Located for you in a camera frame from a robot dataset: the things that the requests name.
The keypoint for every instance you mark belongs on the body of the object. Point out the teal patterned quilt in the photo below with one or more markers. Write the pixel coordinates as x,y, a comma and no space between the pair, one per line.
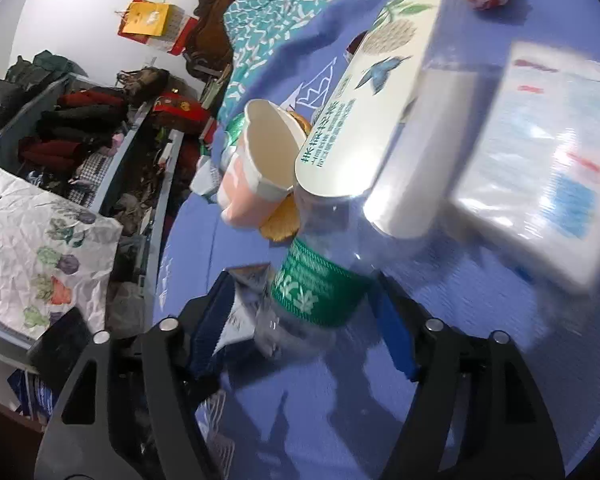
280,10

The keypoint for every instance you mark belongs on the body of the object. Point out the blue patterned bedsheet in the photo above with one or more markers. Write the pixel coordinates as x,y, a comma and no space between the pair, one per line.
305,410

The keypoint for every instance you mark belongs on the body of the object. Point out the brown wooden headboard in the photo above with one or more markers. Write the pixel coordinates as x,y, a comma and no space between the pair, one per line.
215,20

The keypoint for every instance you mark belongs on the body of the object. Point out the clear plastic bottle green label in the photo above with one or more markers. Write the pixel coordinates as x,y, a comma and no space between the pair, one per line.
325,290

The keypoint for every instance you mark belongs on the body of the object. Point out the grey bin with clothes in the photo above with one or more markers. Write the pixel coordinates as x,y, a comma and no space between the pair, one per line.
130,160

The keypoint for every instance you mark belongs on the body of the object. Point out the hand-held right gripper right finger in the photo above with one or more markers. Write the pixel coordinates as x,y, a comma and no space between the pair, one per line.
396,340

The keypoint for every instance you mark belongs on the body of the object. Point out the small orange peel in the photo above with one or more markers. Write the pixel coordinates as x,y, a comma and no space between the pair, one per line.
301,121

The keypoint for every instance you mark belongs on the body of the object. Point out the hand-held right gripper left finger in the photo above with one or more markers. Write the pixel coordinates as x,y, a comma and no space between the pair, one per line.
212,325

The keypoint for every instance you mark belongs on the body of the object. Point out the black flat object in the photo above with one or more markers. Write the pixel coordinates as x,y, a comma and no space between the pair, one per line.
62,345

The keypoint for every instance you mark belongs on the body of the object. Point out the large orange peel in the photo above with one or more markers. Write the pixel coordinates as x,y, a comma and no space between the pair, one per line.
280,222

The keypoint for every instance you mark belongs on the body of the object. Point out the small silver foil wrapper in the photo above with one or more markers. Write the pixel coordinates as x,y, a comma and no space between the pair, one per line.
240,310

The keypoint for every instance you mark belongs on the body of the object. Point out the yellow paper bag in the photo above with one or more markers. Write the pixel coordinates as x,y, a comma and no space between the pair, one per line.
145,20

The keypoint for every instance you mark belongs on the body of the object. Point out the white tissue pack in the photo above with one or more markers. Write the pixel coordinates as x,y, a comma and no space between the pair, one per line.
540,160

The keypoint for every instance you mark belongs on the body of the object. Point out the green drink can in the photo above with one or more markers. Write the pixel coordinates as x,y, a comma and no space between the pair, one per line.
235,132

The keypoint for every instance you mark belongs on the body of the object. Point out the pink white paper cup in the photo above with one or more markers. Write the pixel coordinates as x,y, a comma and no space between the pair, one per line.
260,155

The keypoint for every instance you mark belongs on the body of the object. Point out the small white carton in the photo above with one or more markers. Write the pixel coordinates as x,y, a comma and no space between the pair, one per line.
206,180

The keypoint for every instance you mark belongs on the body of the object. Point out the floral print paper bag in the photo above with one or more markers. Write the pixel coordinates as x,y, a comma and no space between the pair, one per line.
35,245

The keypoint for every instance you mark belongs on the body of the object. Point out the red white snack packet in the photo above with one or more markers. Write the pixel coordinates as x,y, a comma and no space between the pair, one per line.
355,46

